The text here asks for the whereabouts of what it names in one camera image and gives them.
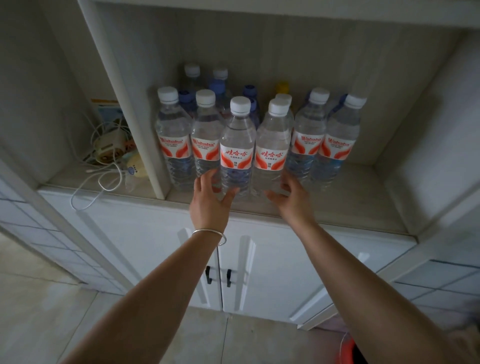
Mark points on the person's right thumb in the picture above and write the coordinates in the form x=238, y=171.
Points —
x=274, y=195

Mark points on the person's right forearm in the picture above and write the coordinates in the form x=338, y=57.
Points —
x=360, y=296

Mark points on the white cabinet door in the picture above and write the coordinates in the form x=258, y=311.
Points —
x=300, y=270
x=123, y=232

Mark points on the red object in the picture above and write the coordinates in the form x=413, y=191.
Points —
x=350, y=350

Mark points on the person's left forearm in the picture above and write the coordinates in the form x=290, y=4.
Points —
x=161, y=296

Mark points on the person's left thumb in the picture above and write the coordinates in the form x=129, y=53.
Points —
x=229, y=195

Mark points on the group of white-capped water bottles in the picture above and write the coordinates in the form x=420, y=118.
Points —
x=237, y=150

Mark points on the person's right hand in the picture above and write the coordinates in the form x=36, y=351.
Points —
x=298, y=208

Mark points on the person's left hand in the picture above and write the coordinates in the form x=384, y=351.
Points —
x=208, y=210

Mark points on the colourful paper package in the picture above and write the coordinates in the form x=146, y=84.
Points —
x=107, y=109

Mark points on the yellow-capped plastic bottle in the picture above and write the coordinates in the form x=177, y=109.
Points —
x=282, y=87

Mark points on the white shelf cabinet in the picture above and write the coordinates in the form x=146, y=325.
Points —
x=337, y=56

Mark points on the blue-capped plastic bottle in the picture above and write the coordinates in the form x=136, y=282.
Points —
x=216, y=87
x=250, y=92
x=340, y=99
x=186, y=98

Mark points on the pale yellow small device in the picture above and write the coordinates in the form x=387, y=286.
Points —
x=137, y=167

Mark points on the beige round device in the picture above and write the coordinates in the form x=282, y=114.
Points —
x=108, y=145

